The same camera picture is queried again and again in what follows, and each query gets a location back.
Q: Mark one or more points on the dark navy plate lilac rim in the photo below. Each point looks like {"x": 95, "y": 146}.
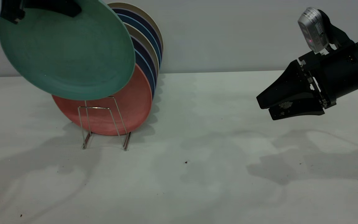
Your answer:
{"x": 143, "y": 46}
{"x": 141, "y": 17}

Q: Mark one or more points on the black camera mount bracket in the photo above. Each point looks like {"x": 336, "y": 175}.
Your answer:
{"x": 337, "y": 34}

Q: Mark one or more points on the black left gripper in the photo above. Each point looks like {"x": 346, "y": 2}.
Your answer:
{"x": 11, "y": 9}

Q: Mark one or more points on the blue plate light rim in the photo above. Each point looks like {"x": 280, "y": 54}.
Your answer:
{"x": 144, "y": 67}

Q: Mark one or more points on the teal blue round plate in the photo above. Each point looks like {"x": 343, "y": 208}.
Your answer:
{"x": 141, "y": 25}

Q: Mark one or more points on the green round plate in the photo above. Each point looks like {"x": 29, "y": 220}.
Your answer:
{"x": 64, "y": 56}

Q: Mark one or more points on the beige round plate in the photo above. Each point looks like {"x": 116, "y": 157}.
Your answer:
{"x": 141, "y": 33}
{"x": 126, "y": 5}

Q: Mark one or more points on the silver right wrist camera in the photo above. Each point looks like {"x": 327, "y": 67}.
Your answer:
{"x": 312, "y": 29}

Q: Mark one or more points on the pink round plate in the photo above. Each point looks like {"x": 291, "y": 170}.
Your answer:
{"x": 132, "y": 102}

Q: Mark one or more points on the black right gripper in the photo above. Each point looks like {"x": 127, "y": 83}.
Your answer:
{"x": 334, "y": 74}

